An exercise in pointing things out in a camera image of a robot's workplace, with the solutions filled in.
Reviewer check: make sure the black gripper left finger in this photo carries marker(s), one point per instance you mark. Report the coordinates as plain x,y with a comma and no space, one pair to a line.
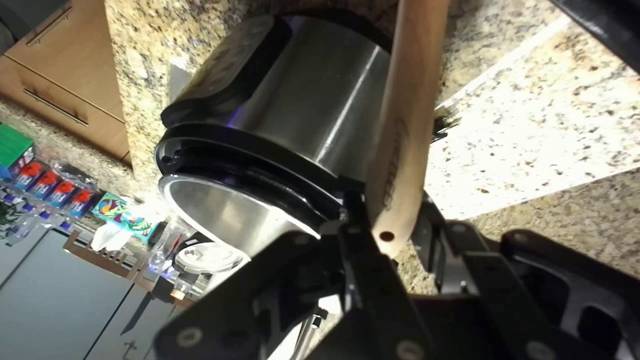
286,289

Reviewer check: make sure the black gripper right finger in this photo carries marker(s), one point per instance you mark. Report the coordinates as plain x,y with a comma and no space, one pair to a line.
525,296

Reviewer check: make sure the wooden spatula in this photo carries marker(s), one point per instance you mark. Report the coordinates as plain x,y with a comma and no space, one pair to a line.
397,172

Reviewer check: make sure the stainless pressure cooker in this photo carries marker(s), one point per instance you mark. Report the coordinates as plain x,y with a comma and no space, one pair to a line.
274,127

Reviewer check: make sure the black electric stove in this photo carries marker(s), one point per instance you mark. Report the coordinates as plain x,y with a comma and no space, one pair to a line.
612,22

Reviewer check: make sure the colourful items on floor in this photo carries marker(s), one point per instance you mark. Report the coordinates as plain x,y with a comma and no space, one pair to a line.
61,198

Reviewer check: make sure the lower wooden cabinet drawers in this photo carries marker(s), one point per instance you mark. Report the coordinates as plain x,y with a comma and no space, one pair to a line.
61,65

